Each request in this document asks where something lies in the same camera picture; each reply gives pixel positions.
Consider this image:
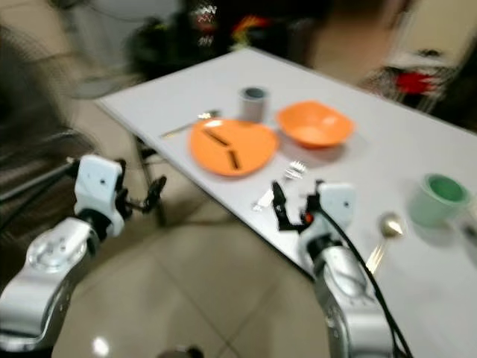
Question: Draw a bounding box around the silver fork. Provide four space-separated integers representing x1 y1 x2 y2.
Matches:
253 160 307 213

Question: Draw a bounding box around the black table leg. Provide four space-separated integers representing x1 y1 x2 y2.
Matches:
130 134 166 224

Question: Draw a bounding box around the orange plate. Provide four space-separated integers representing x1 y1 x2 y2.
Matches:
189 118 280 178

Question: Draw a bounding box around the orange bowl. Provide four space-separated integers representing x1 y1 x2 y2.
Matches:
276 100 356 148

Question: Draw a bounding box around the grey cup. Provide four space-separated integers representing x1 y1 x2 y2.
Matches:
238 86 270 124

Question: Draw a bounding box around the grey metal chair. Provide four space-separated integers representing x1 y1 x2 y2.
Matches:
0 131 80 204

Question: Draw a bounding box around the green cup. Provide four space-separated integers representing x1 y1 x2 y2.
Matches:
408 172 473 229

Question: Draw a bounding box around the black standing fan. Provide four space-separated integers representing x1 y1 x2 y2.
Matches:
0 26 80 150

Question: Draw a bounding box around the red object on floor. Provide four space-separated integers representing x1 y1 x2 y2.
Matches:
395 69 437 95

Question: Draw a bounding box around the white background appliance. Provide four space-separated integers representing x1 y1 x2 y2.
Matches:
55 0 180 75

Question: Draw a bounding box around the colourful red yellow object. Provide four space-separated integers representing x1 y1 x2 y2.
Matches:
231 15 274 47

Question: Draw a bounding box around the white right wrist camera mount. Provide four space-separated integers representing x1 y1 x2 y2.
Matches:
318 183 357 232

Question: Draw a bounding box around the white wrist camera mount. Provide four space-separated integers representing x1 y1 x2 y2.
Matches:
318 183 357 232
75 154 124 238

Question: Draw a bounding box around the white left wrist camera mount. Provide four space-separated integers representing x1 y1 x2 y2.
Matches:
75 154 124 238

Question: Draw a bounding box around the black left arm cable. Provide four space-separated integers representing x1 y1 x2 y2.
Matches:
0 160 80 226

